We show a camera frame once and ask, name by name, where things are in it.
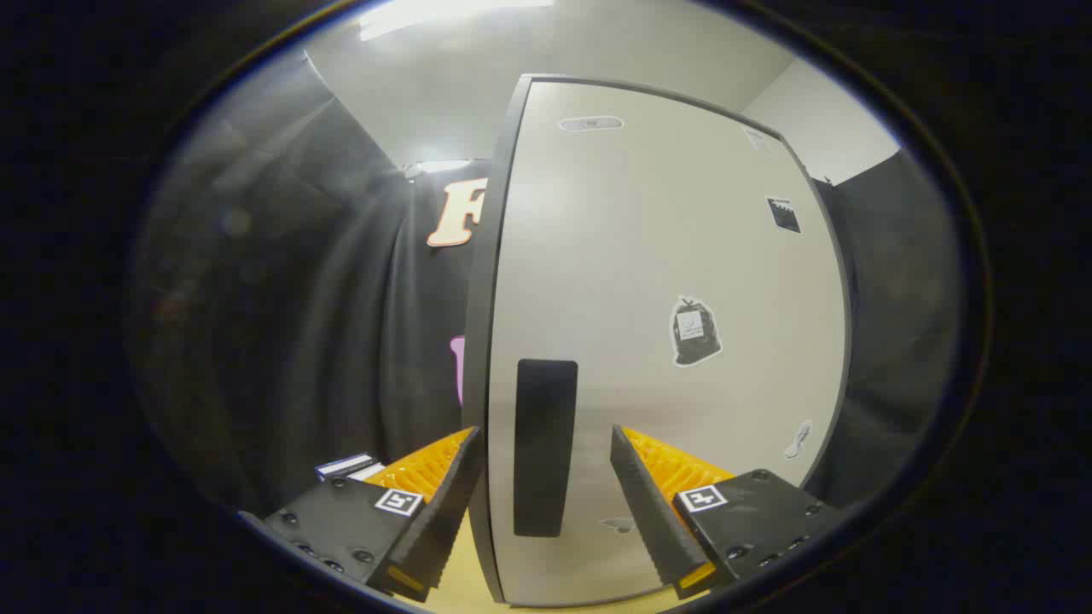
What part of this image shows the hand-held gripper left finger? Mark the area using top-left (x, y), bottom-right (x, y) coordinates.
top-left (239, 426), bottom-right (483, 602)

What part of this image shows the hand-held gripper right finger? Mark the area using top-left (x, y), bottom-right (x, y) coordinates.
top-left (609, 425), bottom-right (845, 600)

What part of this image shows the black door handle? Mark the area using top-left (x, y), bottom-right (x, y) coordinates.
top-left (514, 358), bottom-right (579, 538)

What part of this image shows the grey and white shoe cabinet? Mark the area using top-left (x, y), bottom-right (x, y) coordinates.
top-left (461, 72), bottom-right (854, 608)

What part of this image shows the white shoe cabinet door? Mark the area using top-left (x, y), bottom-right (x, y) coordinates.
top-left (488, 79), bottom-right (848, 608)

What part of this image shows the blue spine book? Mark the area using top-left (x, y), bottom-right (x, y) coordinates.
top-left (316, 454), bottom-right (376, 480)

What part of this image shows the black backdrop cloth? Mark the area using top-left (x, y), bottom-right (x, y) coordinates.
top-left (128, 51), bottom-right (965, 521)

